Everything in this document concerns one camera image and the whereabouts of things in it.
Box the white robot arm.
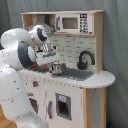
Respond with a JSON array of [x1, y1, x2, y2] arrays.
[[0, 25, 60, 128]]

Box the grey range hood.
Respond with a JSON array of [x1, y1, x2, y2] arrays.
[[27, 15, 54, 33]]

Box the white cabinet door with dispenser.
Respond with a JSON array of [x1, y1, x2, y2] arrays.
[[46, 81, 83, 128]]

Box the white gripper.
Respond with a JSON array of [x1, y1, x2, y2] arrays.
[[36, 43, 66, 74]]

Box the black toy stovetop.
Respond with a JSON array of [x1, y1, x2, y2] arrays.
[[29, 63, 51, 73]]

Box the small metal pot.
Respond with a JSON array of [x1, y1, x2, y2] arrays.
[[54, 64, 62, 75]]

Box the white toy microwave door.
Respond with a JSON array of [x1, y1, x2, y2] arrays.
[[56, 14, 93, 34]]

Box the toy oven door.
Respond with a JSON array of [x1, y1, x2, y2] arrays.
[[27, 93, 39, 114]]

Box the grey toy sink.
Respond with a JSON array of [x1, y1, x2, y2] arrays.
[[54, 66, 95, 82]]

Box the black toy faucet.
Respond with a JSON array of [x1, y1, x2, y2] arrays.
[[77, 50, 95, 70]]

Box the wooden toy kitchen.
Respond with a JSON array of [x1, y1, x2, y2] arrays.
[[20, 10, 115, 128]]

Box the right red stove knob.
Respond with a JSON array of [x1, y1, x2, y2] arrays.
[[33, 81, 39, 87]]

